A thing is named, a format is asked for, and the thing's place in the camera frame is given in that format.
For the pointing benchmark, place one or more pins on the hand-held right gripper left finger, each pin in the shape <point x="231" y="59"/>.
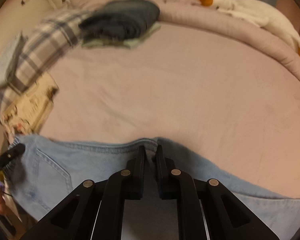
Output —
<point x="141" y="165"/>

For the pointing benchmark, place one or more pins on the pale blue cloth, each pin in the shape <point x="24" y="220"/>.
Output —
<point x="5" y="60"/>

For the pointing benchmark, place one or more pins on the light blue denim pants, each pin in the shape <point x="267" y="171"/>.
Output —
<point x="90" y="160"/>

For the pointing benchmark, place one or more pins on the white goose plush toy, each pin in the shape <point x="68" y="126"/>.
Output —
<point x="255" y="11"/>

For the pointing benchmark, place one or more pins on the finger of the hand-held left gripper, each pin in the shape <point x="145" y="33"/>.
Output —
<point x="11" y="153"/>

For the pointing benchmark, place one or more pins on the folded pale green cloth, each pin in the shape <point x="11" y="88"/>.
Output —
<point x="130" y="43"/>

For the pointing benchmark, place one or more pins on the folded dark blue jeans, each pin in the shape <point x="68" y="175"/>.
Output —
<point x="125" y="17"/>

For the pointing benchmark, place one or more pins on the cream printed cloth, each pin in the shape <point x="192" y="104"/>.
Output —
<point x="30" y="105"/>

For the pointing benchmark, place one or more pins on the grey plaid cloth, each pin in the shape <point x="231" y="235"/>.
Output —
<point x="50" y="37"/>

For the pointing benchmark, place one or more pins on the pink duvet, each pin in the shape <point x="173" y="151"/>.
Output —
<point x="215" y="22"/>

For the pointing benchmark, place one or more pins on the person's left hand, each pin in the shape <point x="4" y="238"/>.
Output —
<point x="0" y="203"/>

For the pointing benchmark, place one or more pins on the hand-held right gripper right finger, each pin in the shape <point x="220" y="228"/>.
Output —
<point x="159" y="165"/>

